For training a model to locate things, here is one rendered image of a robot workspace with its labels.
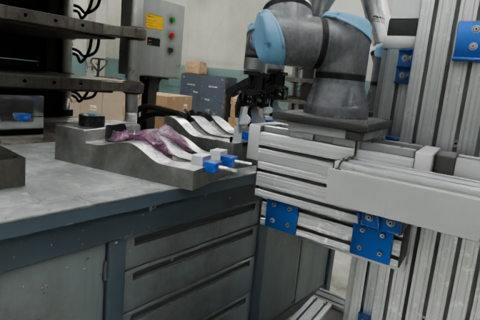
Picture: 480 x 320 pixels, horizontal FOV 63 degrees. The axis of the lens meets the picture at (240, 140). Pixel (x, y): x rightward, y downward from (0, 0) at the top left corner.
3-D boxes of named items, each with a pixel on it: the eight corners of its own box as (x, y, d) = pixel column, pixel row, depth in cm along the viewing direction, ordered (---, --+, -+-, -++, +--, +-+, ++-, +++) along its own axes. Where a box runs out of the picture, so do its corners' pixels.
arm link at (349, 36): (376, 76, 87) (385, 13, 85) (318, 70, 85) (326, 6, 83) (353, 76, 98) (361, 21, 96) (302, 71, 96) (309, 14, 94)
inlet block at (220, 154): (253, 171, 118) (256, 154, 118) (247, 174, 114) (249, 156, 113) (216, 164, 123) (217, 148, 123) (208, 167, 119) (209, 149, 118)
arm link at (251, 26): (249, 21, 123) (245, 24, 131) (246, 56, 125) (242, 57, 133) (273, 23, 124) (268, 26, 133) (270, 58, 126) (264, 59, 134)
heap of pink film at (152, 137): (198, 151, 127) (200, 127, 125) (167, 158, 111) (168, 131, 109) (133, 139, 137) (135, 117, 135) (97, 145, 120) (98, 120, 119)
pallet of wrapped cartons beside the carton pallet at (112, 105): (157, 147, 567) (161, 83, 552) (118, 155, 495) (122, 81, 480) (94, 135, 617) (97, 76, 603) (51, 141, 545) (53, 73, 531)
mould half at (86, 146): (233, 173, 126) (236, 139, 125) (192, 191, 103) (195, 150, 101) (112, 148, 145) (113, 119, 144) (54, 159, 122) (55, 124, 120)
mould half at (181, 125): (276, 161, 150) (280, 127, 148) (231, 169, 131) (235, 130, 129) (189, 139, 182) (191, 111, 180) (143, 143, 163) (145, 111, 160)
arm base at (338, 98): (374, 118, 95) (381, 78, 94) (356, 121, 83) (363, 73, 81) (317, 111, 103) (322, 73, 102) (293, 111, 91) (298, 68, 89)
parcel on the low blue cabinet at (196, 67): (207, 75, 878) (208, 62, 873) (198, 74, 849) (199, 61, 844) (192, 73, 898) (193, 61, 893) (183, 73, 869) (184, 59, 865)
